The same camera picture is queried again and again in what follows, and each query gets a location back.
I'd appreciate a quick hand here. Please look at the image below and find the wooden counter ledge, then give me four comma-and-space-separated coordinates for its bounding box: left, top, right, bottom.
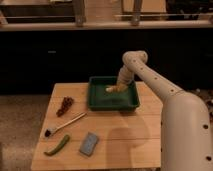
0, 20, 213, 31

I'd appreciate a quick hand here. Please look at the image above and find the green plastic tray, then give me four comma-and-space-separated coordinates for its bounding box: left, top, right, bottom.
87, 76, 140, 111

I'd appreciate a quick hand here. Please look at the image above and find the blue sponge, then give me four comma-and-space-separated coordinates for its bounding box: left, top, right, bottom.
79, 132, 99, 156

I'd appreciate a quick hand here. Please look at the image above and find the dark red grape bunch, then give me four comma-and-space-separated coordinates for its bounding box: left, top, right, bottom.
56, 97, 74, 117

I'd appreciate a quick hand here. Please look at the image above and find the wooden table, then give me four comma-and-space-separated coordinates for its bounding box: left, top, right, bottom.
31, 82, 162, 171

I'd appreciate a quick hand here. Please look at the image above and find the wooden handled brush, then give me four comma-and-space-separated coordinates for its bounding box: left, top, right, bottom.
44, 113, 86, 138

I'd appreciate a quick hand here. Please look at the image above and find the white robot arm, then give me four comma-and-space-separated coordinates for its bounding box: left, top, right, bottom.
117, 51, 213, 171

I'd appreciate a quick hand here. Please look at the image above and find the green chili pepper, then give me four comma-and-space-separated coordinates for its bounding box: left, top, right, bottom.
44, 135, 70, 156

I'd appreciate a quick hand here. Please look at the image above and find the yellow banana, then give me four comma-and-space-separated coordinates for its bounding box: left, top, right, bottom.
106, 87, 116, 93

